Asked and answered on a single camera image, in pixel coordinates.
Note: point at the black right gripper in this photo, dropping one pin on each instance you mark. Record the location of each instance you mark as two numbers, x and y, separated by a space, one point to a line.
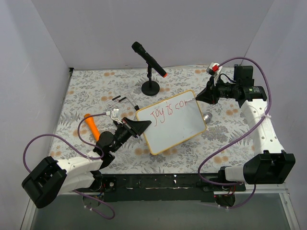
213 92

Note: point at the yellow framed whiteboard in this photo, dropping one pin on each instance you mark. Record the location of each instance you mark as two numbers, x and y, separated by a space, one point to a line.
173 122

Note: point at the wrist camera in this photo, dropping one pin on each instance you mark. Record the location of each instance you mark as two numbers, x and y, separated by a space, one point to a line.
114 115
214 69

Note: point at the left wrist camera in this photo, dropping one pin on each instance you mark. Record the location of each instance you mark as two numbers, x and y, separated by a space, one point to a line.
114 115

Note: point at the wire whiteboard easel stand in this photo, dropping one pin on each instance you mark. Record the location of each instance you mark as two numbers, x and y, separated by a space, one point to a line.
123 100

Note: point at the silver microphone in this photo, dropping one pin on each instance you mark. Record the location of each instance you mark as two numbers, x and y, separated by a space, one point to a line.
207 117

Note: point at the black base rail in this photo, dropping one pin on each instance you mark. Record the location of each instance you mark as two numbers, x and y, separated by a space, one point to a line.
156 187

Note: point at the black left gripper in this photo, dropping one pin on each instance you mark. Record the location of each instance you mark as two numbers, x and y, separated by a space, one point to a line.
129 128

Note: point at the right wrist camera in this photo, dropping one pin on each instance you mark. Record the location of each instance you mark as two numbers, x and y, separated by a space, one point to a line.
214 69

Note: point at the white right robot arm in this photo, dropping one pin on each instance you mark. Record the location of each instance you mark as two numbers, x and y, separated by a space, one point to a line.
270 164

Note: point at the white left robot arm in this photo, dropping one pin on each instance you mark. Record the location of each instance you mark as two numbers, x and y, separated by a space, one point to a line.
51 178

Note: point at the black round microphone stand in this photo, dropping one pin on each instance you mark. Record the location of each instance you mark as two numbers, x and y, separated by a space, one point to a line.
150 87

